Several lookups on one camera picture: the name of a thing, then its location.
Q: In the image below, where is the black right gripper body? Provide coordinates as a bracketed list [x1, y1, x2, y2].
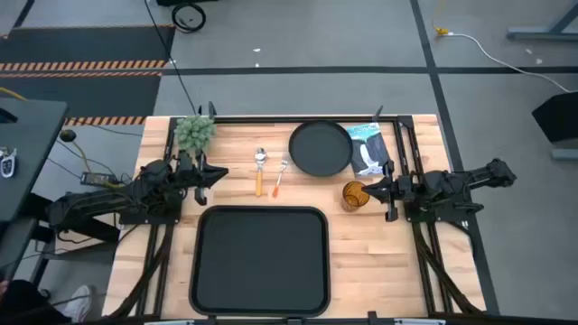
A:
[383, 160, 415, 222]

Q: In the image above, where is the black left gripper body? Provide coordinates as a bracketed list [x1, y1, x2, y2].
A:
[180, 152, 211, 207]

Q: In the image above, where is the amber ribbed cup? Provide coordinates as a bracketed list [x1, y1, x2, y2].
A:
[341, 180, 371, 212]

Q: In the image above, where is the spoon with yellow-orange handle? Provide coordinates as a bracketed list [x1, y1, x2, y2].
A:
[254, 147, 268, 198]

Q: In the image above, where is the fork with orange handle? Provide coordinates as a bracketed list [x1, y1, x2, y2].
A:
[271, 157, 289, 199]

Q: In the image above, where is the black round plate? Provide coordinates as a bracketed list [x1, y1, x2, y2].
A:
[288, 119, 354, 178]

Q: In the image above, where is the black rectangular tray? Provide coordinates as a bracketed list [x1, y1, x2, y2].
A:
[189, 205, 331, 318]

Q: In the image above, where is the green artificial plant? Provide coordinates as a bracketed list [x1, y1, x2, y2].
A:
[173, 115, 218, 153]

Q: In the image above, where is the black power adapter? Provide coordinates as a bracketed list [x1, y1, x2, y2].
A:
[79, 172, 119, 188]

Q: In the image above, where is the black side table stand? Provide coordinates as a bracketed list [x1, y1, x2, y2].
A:
[17, 193, 122, 285]

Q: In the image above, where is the black hazard-striped floor mat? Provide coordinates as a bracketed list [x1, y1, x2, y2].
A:
[0, 24, 176, 73]
[0, 70, 163, 126]

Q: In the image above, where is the grey desk foot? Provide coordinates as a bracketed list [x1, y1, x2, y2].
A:
[550, 148, 578, 162]

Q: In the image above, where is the black box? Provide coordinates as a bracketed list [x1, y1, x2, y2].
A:
[531, 91, 578, 144]

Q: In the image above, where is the person's white shoe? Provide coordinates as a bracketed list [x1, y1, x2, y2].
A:
[61, 283, 97, 323]

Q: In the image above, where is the black side table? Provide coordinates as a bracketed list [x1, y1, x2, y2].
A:
[0, 97, 69, 222]

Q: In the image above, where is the white key fob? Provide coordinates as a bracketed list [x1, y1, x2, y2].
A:
[0, 146, 18, 179]

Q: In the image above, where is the grey desk leg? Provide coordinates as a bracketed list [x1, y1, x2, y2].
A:
[505, 0, 578, 42]

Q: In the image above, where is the person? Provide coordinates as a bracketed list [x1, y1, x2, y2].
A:
[0, 278, 69, 325]

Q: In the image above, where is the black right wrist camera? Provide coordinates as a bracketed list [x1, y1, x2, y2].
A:
[396, 173, 415, 193]

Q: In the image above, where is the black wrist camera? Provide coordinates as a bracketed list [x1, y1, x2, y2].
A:
[396, 173, 415, 193]
[174, 151, 195, 175]

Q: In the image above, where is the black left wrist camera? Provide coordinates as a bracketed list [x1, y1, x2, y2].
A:
[174, 151, 195, 175]

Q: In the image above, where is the black metal table frame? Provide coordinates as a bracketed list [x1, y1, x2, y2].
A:
[107, 102, 498, 325]

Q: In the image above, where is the black cable bundle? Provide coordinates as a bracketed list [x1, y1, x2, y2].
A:
[413, 222, 480, 315]
[110, 224, 175, 318]

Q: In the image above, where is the yellow floor cable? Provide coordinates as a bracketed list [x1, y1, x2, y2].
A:
[0, 86, 124, 189]

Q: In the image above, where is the long black floor cable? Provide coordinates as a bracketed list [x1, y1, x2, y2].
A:
[144, 0, 199, 116]

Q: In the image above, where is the coiled black cable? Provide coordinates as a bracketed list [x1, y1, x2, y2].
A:
[171, 2, 208, 33]

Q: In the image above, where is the white floor cable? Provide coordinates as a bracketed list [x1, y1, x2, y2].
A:
[448, 32, 573, 94]

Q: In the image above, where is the yellow plug cable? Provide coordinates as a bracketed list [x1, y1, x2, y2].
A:
[431, 0, 451, 37]

